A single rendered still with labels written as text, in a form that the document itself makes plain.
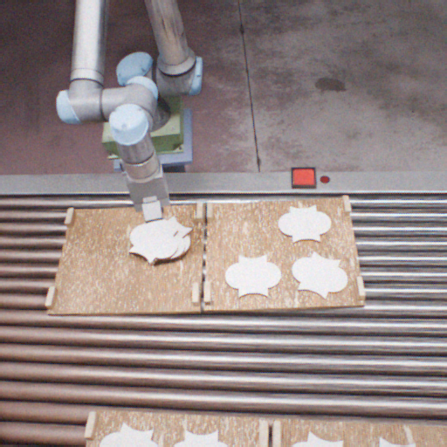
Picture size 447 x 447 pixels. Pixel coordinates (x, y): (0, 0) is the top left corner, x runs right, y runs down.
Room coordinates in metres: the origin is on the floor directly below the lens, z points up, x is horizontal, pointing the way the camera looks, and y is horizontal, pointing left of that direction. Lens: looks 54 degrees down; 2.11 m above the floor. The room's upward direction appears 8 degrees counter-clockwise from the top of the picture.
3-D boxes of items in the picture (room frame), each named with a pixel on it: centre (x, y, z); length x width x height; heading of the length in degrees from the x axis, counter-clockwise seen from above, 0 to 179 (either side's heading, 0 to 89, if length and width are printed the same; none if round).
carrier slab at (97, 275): (0.81, 0.27, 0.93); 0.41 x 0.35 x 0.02; 82
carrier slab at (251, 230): (0.76, -0.15, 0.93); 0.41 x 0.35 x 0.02; 83
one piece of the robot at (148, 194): (0.79, 0.16, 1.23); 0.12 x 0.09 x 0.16; 4
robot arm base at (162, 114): (1.35, 0.20, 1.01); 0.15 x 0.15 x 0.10
